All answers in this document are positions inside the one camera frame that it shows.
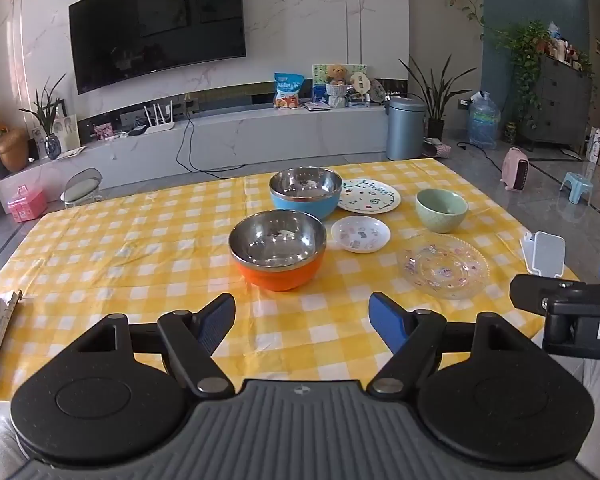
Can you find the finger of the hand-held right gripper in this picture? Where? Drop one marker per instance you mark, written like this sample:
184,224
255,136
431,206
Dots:
535,292

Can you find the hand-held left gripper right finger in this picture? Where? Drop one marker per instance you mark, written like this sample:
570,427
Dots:
386,322

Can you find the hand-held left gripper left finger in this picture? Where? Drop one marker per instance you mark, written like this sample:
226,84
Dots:
214,327

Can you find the clear glass patterned plate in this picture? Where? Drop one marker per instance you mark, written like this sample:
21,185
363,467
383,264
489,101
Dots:
442,267

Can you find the orange steel bowl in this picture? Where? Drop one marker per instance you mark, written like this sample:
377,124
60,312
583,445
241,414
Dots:
280,272

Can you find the small white sticker plate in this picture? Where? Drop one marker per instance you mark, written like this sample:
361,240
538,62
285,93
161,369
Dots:
360,234

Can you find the green ceramic bowl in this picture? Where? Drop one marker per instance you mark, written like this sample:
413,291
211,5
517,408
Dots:
440,215

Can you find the white fruit-painted plate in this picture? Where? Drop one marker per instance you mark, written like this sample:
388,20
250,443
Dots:
375,197

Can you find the blue steel bowl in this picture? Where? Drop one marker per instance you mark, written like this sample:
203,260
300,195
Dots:
305,205

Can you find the white phone stand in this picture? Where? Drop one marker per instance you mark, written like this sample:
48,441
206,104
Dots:
547,255

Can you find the small light blue stool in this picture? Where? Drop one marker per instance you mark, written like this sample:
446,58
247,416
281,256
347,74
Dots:
577,182

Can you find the yellow checkered tablecloth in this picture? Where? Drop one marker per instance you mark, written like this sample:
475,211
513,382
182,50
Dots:
130,240

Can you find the pink space heater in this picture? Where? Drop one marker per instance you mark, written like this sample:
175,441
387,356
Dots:
515,170

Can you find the white carton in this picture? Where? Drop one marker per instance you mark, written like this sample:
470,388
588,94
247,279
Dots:
596,145

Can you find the dark grey drawer cabinet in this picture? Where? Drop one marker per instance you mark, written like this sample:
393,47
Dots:
560,105

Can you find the blue water jug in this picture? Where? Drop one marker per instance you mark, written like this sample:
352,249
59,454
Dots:
482,122

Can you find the grey-blue round trash bin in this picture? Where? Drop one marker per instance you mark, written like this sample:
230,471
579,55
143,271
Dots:
404,130

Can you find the white router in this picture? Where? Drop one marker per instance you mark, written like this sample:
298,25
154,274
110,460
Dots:
157,125

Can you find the long-leaf potted plant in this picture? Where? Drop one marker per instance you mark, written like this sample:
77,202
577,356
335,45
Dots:
436,105

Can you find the pink storage box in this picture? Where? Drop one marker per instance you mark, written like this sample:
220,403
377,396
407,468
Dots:
27,205

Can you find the green ivy plant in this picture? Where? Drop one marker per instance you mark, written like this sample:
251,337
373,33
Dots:
527,55

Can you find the round wooden sign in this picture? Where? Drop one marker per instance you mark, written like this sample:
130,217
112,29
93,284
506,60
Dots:
360,82

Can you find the blue vase with plant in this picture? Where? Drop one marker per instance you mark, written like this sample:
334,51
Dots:
52,145

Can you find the blue snack bag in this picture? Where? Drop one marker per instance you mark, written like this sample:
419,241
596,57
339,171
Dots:
287,91

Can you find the brown teddy bear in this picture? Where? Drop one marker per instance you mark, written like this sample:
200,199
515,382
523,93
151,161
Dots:
337,74

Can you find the brown ceramic vase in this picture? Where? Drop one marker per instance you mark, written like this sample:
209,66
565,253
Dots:
12,152

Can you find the metal bracket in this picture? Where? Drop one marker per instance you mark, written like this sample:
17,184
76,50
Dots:
2,335

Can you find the black wall television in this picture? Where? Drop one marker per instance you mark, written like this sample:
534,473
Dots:
155,25

